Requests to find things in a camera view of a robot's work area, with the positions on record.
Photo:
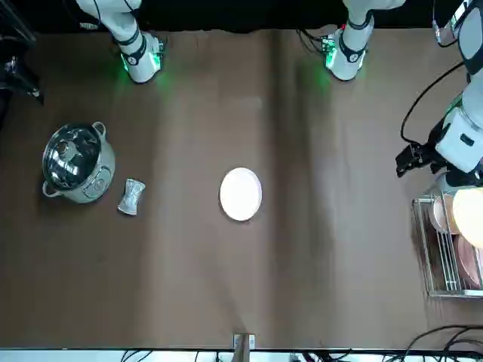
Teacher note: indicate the aluminium camera post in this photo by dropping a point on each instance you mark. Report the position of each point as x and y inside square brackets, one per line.
[243, 350]

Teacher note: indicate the yellow plate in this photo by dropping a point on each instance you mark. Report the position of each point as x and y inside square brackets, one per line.
[469, 215]

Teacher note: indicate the steel pot with glass lid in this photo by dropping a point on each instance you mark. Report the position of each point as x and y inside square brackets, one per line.
[75, 162]

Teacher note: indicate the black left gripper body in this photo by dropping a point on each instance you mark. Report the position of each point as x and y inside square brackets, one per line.
[430, 151]

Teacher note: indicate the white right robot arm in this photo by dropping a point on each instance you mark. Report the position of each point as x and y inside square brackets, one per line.
[141, 60]

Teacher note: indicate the silver mesh sponge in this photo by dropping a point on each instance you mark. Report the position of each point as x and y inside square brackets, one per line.
[131, 197]

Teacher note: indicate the pink plate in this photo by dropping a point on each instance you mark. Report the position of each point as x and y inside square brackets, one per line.
[240, 194]

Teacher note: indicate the large pink bowl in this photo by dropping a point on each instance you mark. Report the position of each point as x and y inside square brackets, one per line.
[469, 264]

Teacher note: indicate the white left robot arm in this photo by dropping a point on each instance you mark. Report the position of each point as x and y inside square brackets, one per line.
[352, 56]

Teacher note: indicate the small pale dish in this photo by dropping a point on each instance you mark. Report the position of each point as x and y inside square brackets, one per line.
[440, 215]

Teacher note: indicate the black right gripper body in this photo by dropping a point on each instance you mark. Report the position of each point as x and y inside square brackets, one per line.
[17, 81]

